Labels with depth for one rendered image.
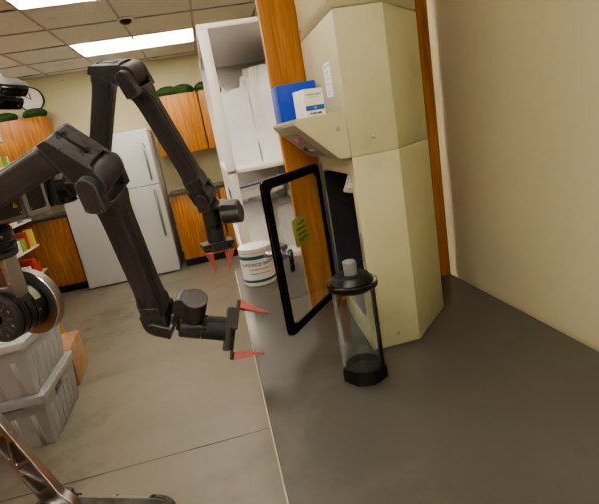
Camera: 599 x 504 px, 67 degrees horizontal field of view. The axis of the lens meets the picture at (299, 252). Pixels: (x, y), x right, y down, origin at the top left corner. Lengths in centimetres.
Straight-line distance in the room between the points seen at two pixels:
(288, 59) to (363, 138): 44
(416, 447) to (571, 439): 24
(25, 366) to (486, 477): 254
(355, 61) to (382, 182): 26
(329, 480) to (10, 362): 236
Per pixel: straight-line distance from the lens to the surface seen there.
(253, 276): 175
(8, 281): 147
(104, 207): 88
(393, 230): 108
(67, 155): 88
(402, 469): 83
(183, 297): 104
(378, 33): 107
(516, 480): 82
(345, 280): 94
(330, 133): 101
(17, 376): 300
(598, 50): 107
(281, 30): 140
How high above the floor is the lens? 149
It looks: 15 degrees down
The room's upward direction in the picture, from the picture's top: 10 degrees counter-clockwise
